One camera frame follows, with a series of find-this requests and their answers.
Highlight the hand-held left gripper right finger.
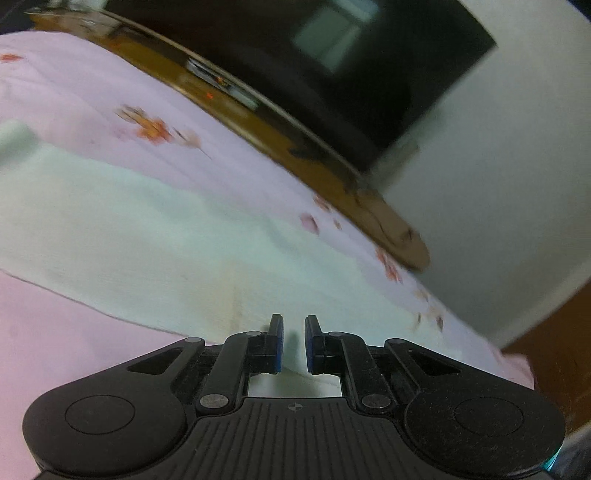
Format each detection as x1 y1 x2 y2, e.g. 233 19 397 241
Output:
305 315 465 415

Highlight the brown wooden door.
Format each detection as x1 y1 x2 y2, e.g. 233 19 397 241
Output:
502 281 591 437

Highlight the silver set-top box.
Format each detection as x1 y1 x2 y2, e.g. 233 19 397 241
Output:
186 57 260 110

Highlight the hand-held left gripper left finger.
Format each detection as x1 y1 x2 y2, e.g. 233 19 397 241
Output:
126 314 284 415

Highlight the wooden television cabinet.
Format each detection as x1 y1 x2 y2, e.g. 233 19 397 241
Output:
23 7 431 271

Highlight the pink floral bedsheet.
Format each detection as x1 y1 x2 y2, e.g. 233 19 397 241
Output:
0 30 536 480

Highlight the white knit garment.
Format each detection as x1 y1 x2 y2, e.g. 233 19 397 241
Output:
0 119 419 398

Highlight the black television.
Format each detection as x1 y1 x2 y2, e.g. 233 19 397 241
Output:
102 0 498 175

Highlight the plain pink blanket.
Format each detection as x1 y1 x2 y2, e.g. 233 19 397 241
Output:
495 350 537 394

